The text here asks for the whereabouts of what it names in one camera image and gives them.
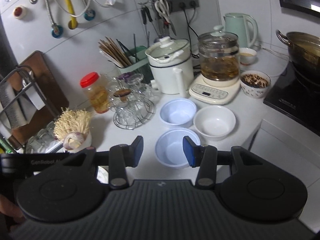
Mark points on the green chopstick holder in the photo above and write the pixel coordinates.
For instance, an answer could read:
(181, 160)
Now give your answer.
(140, 57)

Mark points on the red-lid plastic jar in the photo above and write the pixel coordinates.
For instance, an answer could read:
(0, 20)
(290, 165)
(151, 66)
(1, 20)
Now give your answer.
(97, 95)

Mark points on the brown glass lid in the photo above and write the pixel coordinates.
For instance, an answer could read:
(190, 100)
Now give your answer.
(122, 93)

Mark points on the white electric cooking pot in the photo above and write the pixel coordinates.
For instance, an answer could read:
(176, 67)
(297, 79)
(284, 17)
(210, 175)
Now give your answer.
(170, 72)

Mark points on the mint green electric kettle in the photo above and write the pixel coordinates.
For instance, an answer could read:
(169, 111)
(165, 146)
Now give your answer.
(237, 27)

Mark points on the person's left hand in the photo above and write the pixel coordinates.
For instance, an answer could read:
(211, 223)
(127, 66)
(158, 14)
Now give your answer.
(10, 210)

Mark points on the large steel stockpot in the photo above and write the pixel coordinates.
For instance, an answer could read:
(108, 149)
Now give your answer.
(305, 52)

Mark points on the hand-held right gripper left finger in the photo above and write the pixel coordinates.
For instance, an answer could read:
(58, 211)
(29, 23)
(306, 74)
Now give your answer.
(136, 152)

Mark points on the blue plastic bowl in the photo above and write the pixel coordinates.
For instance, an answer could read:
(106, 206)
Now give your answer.
(177, 112)
(170, 150)

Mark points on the glass tumbler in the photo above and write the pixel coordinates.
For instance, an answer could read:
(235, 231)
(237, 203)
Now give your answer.
(37, 142)
(48, 135)

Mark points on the wooden cutting board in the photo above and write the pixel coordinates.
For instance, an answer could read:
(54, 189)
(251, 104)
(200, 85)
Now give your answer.
(50, 85)

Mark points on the blue pipe wall collar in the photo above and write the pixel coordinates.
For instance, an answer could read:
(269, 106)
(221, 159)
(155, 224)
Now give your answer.
(89, 15)
(57, 31)

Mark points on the black-framed drip tray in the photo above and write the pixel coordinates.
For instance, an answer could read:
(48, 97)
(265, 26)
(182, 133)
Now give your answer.
(50, 150)

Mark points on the black induction cooktop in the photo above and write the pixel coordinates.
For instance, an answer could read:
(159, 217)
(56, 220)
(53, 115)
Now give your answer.
(295, 100)

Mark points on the set of glass cups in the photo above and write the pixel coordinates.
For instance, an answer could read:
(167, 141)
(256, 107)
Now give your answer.
(130, 100)

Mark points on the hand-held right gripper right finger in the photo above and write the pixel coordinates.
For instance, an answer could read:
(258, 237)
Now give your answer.
(190, 152)

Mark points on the black chopsticks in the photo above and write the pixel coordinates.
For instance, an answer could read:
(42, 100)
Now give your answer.
(125, 50)

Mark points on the white tape roll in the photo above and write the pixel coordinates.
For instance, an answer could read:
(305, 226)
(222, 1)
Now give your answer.
(20, 12)

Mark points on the small white ceramic bowl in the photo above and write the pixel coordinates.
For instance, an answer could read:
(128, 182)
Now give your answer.
(86, 142)

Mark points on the glass health kettle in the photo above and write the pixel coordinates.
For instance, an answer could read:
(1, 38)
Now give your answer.
(218, 62)

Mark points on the hanging scissors and utensils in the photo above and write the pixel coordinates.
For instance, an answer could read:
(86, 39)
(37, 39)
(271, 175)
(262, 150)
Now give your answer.
(153, 0)

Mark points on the purple glass lid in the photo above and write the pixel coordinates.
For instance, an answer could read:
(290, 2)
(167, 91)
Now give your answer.
(125, 76)

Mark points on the kitchen scissors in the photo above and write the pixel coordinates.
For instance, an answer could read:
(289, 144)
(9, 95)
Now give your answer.
(163, 10)

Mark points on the floral cup of dark spices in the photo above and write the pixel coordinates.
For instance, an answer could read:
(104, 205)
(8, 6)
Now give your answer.
(255, 87)

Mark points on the small white tea cup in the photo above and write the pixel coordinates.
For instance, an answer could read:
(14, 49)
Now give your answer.
(248, 57)

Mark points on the black metal knife rack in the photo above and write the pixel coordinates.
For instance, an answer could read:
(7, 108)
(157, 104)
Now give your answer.
(37, 92)

